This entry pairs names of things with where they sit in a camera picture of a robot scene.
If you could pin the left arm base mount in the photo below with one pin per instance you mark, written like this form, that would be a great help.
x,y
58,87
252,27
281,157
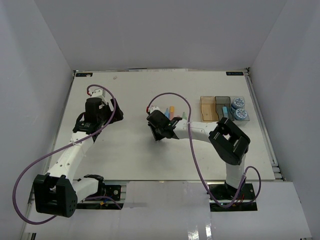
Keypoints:
x,y
109,199

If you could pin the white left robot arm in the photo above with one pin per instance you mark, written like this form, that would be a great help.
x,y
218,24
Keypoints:
x,y
57,192

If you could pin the orange highlighter pen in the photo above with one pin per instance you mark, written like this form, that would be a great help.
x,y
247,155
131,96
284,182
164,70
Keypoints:
x,y
171,112

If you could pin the blue highlighter pen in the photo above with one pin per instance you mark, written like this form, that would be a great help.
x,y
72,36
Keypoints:
x,y
225,112

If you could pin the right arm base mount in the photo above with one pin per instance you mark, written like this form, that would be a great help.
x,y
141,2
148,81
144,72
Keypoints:
x,y
243,203

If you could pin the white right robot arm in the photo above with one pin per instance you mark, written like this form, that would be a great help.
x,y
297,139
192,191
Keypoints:
x,y
228,140

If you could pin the amber transparent tray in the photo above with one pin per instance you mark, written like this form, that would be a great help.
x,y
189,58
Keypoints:
x,y
208,109

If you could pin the grey transparent tray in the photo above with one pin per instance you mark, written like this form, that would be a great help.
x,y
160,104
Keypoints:
x,y
221,101

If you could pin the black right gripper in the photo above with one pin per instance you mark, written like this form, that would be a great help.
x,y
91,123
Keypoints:
x,y
157,137

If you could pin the blue-lidded cleaning gel jar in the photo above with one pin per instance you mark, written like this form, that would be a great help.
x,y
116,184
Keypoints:
x,y
237,103

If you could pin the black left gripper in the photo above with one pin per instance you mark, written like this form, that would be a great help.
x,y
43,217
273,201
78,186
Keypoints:
x,y
118,115

